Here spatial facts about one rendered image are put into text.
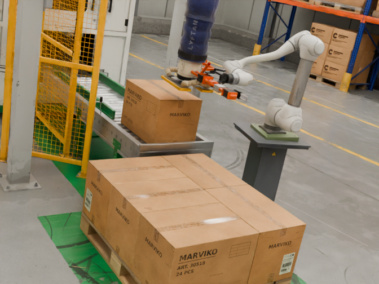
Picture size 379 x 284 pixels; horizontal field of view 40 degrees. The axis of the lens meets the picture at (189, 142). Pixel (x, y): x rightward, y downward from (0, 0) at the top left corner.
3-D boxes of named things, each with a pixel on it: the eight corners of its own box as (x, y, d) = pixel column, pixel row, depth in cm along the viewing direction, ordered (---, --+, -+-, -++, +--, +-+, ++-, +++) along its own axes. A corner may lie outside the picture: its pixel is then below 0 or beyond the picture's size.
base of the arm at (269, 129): (274, 124, 447) (275, 118, 445) (287, 133, 428) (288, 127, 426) (255, 124, 441) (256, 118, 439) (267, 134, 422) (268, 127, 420)
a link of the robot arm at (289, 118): (287, 127, 425) (303, 137, 406) (271, 125, 417) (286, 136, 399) (315, 34, 400) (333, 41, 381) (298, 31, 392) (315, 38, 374)
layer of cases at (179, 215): (82, 210, 377) (88, 160, 364) (194, 196, 433) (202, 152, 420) (163, 310, 286) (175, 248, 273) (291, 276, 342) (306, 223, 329)
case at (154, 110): (120, 122, 455) (126, 78, 442) (159, 121, 477) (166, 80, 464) (152, 147, 409) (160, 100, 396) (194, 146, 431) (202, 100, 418)
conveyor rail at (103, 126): (41, 85, 578) (43, 69, 572) (45, 85, 580) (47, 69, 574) (135, 168, 401) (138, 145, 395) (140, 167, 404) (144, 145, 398)
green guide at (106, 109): (45, 72, 575) (45, 64, 572) (54, 72, 580) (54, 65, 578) (104, 119, 452) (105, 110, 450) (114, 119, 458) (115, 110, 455)
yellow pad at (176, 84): (160, 77, 406) (161, 71, 404) (171, 78, 410) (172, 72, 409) (179, 91, 378) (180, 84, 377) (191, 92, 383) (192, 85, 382)
